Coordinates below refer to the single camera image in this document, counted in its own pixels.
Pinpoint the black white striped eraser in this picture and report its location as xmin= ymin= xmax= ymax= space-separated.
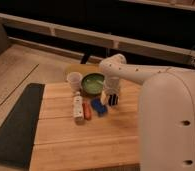
xmin=108 ymin=94 xmax=119 ymax=106

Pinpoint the white bottle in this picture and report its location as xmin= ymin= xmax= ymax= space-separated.
xmin=73 ymin=92 xmax=84 ymax=124

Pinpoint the white shelf rail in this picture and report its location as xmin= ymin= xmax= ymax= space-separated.
xmin=0 ymin=13 xmax=195 ymax=64

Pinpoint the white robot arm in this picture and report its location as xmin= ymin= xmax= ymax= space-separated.
xmin=99 ymin=54 xmax=195 ymax=171

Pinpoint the clear plastic cup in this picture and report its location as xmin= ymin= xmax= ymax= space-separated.
xmin=67 ymin=72 xmax=83 ymax=91

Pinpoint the orange carrot toy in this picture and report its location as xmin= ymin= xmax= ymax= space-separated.
xmin=83 ymin=102 xmax=92 ymax=120

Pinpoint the green bowl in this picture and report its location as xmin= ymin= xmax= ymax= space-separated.
xmin=81 ymin=73 xmax=104 ymax=95

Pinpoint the blue toy block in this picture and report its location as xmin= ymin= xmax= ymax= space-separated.
xmin=91 ymin=98 xmax=107 ymax=116

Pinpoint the black floor mat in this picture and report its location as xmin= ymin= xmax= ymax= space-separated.
xmin=0 ymin=83 xmax=44 ymax=169

